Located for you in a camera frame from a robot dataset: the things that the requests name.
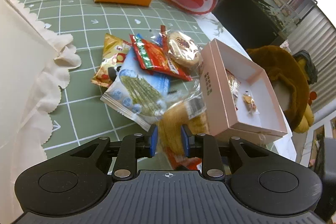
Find red spicy snack packet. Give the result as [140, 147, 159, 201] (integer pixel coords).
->
[129, 34, 193, 82]

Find bread packet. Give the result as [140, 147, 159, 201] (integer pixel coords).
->
[155, 77, 211, 170]

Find brown plush toy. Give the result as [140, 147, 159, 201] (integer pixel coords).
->
[247, 46, 319, 134]

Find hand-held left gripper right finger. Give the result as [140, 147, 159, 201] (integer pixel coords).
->
[181, 125, 266, 182]

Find pink cardboard box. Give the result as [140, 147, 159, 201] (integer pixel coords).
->
[200, 38, 288, 144]

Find white lace cloth bag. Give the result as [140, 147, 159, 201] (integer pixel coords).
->
[0, 0, 81, 216]

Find black cabinet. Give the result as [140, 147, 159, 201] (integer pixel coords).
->
[212, 0, 281, 51]

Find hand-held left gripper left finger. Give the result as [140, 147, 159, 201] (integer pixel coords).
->
[70, 126, 159, 181]

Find green checked tablecloth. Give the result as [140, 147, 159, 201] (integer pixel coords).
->
[8, 0, 297, 164]

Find clear wrapped snack packet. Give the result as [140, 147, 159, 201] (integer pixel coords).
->
[226, 69, 242, 111]

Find round rice cracker packet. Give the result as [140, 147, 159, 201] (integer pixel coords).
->
[151, 25, 204, 73]

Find blue seaweed snack packet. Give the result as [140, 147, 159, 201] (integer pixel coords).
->
[100, 47, 171, 131]

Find small wrapped candy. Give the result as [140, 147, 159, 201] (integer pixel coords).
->
[242, 94, 259, 114]

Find yellow panda snack packet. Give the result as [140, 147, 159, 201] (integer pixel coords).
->
[91, 33, 132, 88]

